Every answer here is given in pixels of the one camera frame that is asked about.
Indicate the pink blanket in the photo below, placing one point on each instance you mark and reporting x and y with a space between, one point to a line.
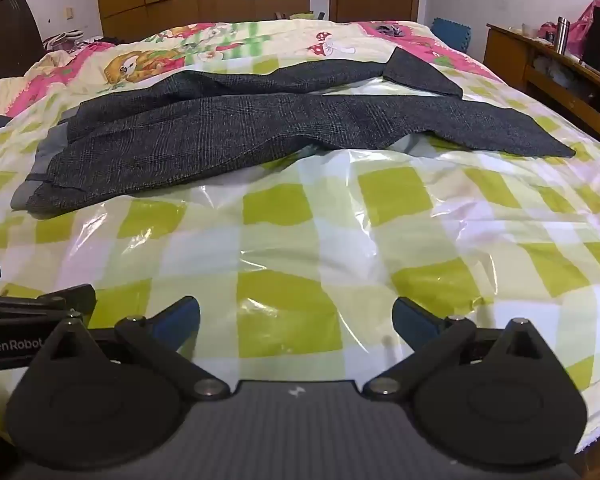
10 95

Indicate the pile of clothes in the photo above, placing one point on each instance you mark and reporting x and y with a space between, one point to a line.
70 41

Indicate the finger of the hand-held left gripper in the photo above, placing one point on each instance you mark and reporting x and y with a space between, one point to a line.
55 300

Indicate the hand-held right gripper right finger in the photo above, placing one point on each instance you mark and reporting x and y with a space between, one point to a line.
414 321

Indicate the dark brown headboard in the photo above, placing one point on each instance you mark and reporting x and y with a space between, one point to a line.
10 35

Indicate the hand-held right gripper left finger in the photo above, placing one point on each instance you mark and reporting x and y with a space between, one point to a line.
176 319

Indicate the wooden desk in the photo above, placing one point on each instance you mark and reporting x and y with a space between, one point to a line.
510 60

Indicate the blue foam mat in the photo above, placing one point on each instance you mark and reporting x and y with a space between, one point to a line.
452 34

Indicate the steel thermos flask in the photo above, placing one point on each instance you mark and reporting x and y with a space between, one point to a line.
562 35

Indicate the small dark cloth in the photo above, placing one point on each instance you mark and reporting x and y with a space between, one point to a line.
389 28

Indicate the dark grey plaid pants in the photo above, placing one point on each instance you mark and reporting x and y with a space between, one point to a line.
260 120

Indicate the pink cloth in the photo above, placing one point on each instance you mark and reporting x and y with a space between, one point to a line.
587 20

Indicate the wall socket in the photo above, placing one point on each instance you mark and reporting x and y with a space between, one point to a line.
69 12

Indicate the printed checked blanket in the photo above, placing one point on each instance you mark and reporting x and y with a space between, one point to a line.
300 255

